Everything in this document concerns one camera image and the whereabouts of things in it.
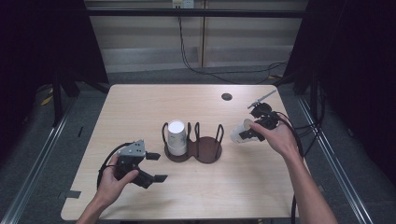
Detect grey tape piece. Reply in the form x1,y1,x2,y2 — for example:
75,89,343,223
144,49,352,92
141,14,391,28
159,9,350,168
57,189,82,201

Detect person's left hand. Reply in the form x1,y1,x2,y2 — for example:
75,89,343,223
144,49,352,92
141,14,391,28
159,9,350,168
93,154,140,207

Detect black horizontal bar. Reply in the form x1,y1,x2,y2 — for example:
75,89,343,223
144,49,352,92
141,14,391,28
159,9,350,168
84,7,306,19

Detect stack of white cups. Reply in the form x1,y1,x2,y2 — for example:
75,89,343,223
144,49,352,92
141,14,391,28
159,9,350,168
167,119,189,158

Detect yellow floor tape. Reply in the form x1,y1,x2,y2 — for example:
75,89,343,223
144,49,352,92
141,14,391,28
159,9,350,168
40,88,55,106

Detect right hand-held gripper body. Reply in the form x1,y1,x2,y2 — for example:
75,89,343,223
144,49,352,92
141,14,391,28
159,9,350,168
247,89,281,131

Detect black floor cables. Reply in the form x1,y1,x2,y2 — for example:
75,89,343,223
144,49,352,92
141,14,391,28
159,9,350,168
292,92,326,158

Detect metal floor rail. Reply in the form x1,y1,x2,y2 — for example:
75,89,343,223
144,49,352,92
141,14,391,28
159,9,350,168
296,95,375,224
0,92,78,224

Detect dark brown double cup holder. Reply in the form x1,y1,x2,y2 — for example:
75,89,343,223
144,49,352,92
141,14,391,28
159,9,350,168
161,121,224,164

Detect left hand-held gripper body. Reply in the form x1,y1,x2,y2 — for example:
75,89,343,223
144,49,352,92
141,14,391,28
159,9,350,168
113,139,148,189

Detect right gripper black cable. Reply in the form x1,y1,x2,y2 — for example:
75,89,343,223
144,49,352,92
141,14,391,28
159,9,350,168
272,110,305,224

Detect person's right hand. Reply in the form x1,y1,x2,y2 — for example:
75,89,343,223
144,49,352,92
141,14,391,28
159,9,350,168
248,116,303,161

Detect black curtain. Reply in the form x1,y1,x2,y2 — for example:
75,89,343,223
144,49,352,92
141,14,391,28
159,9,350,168
0,0,110,162
284,0,396,178

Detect white wall socket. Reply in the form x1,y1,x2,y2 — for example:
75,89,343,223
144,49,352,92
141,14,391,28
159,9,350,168
172,0,195,9

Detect black metal stand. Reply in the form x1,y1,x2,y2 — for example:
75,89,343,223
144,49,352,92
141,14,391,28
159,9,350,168
307,69,326,127
50,68,110,128

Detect black wall cable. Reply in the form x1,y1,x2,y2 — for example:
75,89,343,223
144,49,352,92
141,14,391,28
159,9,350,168
177,16,289,86

